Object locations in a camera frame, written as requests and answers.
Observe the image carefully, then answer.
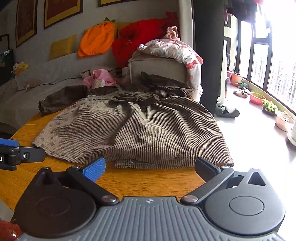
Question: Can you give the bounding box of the red padded garment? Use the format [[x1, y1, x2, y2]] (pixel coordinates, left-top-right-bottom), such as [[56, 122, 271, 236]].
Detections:
[[112, 11, 179, 68]]

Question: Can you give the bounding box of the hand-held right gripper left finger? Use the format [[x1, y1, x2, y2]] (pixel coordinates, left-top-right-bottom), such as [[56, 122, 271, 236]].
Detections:
[[32, 158, 119, 206]]

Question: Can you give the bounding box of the pink and yellow baby garment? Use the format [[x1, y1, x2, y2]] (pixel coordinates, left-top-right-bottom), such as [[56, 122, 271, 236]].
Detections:
[[83, 69, 117, 90]]

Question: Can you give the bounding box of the orange flower pot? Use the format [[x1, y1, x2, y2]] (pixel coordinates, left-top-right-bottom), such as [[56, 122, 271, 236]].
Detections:
[[231, 73, 243, 86]]

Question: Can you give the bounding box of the grey fabric sofa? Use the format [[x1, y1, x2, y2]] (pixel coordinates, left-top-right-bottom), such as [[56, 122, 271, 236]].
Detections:
[[0, 22, 201, 130]]

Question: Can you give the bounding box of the grey mouse plush toy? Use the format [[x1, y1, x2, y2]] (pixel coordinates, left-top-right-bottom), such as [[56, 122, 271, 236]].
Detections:
[[23, 79, 43, 92]]

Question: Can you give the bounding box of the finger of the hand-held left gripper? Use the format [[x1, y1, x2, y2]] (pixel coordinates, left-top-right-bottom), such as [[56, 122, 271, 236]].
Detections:
[[0, 138, 47, 171]]

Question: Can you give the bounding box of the white flower pot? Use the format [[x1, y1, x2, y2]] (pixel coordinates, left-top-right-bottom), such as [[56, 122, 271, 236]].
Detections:
[[287, 120, 296, 147]]

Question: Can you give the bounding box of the framed red wall picture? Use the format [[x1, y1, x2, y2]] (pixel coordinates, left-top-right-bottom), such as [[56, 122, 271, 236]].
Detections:
[[16, 0, 38, 47], [44, 0, 83, 29], [99, 0, 125, 7]]

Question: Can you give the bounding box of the yellow cushion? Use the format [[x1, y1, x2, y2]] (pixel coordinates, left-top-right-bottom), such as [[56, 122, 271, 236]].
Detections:
[[49, 35, 77, 61], [117, 22, 135, 37]]

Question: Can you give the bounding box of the leafy plant in dark pot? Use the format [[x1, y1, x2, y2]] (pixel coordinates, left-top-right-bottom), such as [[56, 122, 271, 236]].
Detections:
[[262, 100, 278, 116]]

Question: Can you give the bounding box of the yellow plush toy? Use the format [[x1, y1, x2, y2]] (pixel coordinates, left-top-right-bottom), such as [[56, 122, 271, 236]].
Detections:
[[11, 61, 28, 76]]

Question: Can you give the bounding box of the orange pumpkin cushion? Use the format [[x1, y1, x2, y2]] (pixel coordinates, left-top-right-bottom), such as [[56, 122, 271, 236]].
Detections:
[[77, 17, 116, 58]]

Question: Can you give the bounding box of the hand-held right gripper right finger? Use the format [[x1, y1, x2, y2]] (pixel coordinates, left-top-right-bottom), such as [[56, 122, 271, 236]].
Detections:
[[180, 157, 270, 205]]

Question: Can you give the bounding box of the black window frame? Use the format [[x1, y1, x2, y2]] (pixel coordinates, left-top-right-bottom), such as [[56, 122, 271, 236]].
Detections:
[[238, 14, 296, 116]]

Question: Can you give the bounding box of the pair of slippers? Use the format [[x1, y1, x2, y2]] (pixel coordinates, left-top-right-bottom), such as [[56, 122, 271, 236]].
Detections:
[[233, 88, 250, 98]]

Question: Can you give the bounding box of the white oil heater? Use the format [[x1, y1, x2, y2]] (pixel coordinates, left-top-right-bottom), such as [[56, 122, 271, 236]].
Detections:
[[215, 61, 240, 119]]

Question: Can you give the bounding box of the brown dotted corduroy dress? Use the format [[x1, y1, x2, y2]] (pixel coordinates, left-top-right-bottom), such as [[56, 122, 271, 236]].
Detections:
[[32, 72, 234, 169]]

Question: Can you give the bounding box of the red basin with grass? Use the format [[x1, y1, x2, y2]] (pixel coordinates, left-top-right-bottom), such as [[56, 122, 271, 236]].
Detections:
[[250, 91, 267, 105]]

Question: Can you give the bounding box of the dark curtain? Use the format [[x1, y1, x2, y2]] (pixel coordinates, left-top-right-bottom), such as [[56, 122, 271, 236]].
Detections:
[[193, 0, 225, 109]]

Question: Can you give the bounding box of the white curtain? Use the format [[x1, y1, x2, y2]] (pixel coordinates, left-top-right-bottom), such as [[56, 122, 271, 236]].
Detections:
[[178, 0, 195, 47]]

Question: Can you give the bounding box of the red fuzzy cloth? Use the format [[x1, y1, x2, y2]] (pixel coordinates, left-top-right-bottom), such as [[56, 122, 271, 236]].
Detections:
[[0, 220, 22, 240]]

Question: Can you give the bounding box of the pink floral blanket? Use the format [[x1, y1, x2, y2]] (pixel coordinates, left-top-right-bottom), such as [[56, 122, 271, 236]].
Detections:
[[136, 39, 204, 102]]

